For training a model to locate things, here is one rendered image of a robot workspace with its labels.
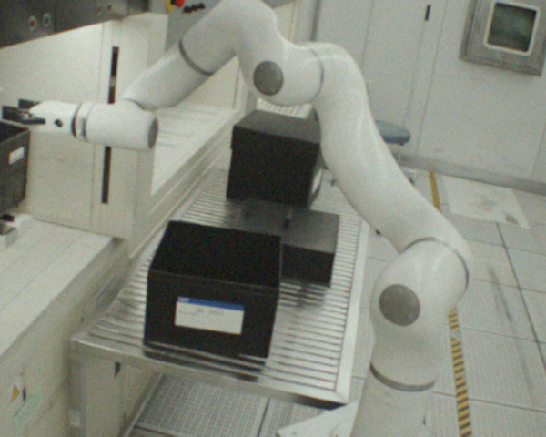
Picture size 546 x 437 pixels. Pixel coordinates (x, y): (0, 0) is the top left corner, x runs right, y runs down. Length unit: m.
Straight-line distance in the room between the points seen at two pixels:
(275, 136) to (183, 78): 0.97
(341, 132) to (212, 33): 0.29
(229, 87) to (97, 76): 1.48
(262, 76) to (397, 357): 0.49
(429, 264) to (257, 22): 0.47
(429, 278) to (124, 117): 0.69
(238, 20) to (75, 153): 0.66
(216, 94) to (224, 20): 1.87
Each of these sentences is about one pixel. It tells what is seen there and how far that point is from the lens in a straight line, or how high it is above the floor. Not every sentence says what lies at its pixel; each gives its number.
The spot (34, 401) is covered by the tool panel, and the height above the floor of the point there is 0.68.
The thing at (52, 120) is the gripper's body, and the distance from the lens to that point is 1.44.
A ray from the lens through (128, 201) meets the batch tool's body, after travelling 1.65.
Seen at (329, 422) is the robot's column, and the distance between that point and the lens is 1.36.
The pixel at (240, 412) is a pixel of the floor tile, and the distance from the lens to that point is 2.56.
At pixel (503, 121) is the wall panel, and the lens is 5.75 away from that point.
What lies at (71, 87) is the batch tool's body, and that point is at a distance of 1.64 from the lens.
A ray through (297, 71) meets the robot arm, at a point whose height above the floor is 1.41.
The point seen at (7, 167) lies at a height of 1.05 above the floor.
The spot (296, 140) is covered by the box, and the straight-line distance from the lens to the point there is 2.18.
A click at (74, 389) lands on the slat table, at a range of 1.58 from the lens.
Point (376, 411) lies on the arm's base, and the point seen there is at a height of 0.89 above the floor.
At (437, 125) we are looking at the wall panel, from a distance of 5.70.
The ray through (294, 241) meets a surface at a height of 0.86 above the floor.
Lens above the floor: 1.59
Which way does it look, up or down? 22 degrees down
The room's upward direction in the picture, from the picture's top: 9 degrees clockwise
